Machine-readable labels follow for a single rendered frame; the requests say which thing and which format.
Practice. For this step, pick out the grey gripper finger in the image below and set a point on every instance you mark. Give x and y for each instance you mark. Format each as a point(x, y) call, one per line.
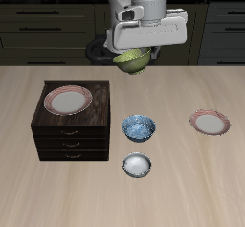
point(155, 52)

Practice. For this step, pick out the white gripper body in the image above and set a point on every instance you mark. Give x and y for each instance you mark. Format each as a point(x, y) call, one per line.
point(150, 34)

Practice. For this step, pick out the green bowl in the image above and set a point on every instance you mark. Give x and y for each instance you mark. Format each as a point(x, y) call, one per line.
point(131, 62)

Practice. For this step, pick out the blue patterned bowl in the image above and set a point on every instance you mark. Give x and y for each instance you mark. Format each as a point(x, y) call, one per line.
point(138, 129)

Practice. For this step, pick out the small white bowl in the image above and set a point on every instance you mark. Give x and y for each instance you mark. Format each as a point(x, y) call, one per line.
point(137, 164)

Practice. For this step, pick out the red rimmed white plate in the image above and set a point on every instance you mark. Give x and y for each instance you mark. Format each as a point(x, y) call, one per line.
point(210, 122)
point(68, 100)

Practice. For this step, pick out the dark kitchen cupboards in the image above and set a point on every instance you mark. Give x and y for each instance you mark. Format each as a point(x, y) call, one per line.
point(44, 29)

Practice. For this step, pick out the dark wooden drawer cabinet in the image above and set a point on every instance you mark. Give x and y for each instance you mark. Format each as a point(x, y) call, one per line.
point(72, 135)

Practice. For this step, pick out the flat black base plate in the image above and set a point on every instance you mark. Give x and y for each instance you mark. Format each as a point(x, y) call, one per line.
point(95, 53)

